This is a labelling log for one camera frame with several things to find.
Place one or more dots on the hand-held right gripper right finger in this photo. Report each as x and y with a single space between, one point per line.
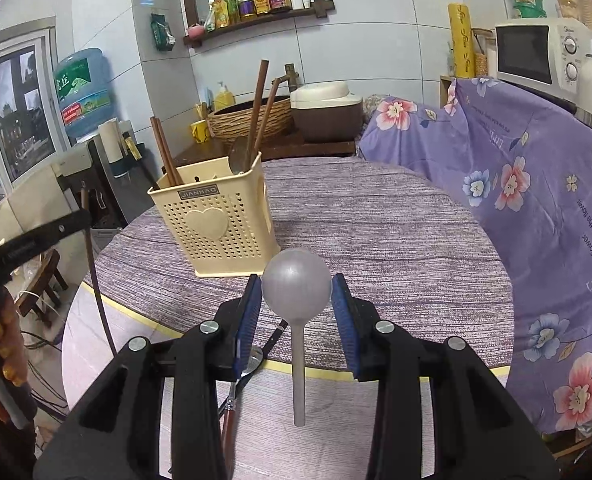
343 325

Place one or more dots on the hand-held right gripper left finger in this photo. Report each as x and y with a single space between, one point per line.
246 325

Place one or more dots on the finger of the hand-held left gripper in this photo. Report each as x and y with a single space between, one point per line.
50 237

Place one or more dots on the brown wooden chopstick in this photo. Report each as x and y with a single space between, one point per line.
267 115
95 280
161 152
170 155
258 105

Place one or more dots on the metal spoon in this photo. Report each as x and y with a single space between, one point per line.
239 155
228 430
252 361
296 285

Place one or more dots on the cream perforated utensil holder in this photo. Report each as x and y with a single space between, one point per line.
215 230

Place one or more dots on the person's left hand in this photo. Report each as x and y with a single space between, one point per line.
13 345

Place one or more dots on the dark wooden stool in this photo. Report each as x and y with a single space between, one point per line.
43 285

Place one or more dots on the grey water dispenser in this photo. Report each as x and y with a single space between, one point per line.
108 195

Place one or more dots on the purple striped tablecloth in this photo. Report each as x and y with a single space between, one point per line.
376 230

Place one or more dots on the blue cup tube holder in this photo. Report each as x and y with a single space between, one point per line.
125 166

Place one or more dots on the white paper cup tube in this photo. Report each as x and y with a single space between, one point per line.
110 142

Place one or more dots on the white woven table cover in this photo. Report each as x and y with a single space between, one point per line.
185 425

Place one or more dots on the metal framed window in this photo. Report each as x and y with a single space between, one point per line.
23 110

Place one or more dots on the blue water jug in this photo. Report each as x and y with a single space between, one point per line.
83 95

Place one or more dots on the dark wooden cabinet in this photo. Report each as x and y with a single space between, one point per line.
316 149

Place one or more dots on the yellow cup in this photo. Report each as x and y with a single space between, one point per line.
200 131

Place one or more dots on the purple floral cloth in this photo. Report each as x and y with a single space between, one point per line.
516 220

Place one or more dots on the woven brown wash basin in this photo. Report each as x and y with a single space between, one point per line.
230 122

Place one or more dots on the cream brown rice cooker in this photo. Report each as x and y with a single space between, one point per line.
326 110

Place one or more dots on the yellow soap pump bottle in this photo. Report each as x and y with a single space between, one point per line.
223 97

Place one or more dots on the green hanging packet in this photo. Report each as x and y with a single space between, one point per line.
162 32

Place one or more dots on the bronze faucet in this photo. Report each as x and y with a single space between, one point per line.
290 77

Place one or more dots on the small pink teapot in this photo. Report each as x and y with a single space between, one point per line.
195 31

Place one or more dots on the small wooden box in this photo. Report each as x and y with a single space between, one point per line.
448 91

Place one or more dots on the yellow green sauce pouch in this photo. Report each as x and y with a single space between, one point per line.
216 12

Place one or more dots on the green glass bottle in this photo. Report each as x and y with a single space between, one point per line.
231 7

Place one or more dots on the glass storage jar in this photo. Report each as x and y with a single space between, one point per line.
482 55

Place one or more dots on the purple labelled bottle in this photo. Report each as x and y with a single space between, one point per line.
246 2

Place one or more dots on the yellow wrap roll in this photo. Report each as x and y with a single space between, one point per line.
462 42

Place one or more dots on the white microwave oven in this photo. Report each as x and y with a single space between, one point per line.
526 55

